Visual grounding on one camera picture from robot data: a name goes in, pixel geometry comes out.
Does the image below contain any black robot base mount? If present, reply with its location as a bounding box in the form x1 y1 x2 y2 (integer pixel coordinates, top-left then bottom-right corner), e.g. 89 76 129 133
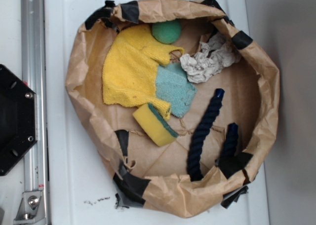
0 65 37 176

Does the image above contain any dark blue rope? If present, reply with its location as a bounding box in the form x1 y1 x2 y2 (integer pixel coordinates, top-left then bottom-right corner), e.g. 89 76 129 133
187 88 239 182

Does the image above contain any crumpled white paper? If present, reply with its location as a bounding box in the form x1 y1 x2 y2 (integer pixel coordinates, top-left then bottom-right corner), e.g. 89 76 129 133
180 33 241 83

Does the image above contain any light blue microfiber cloth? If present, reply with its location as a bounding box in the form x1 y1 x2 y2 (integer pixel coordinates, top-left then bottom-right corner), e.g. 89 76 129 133
156 63 197 118

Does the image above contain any aluminium extrusion rail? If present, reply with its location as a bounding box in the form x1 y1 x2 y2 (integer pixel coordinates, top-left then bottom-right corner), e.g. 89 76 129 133
21 0 51 225

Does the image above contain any white plastic tray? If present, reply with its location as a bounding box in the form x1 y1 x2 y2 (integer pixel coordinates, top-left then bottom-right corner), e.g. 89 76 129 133
44 0 270 225

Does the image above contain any yellow microfiber cloth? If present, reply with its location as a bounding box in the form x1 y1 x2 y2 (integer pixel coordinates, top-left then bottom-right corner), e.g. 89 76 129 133
102 24 185 120

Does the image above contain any metal corner bracket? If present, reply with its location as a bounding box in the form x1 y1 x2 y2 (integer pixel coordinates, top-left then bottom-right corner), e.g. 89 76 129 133
13 190 46 225

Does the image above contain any yellow green sponge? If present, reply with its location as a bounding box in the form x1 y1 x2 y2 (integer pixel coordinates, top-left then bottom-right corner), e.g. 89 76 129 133
132 104 179 147

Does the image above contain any green foam ball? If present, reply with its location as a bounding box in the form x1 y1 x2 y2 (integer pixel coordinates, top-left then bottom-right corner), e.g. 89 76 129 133
152 19 182 44

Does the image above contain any brown paper bag bin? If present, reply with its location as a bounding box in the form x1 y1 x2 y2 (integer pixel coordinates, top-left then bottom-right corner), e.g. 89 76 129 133
65 0 279 218

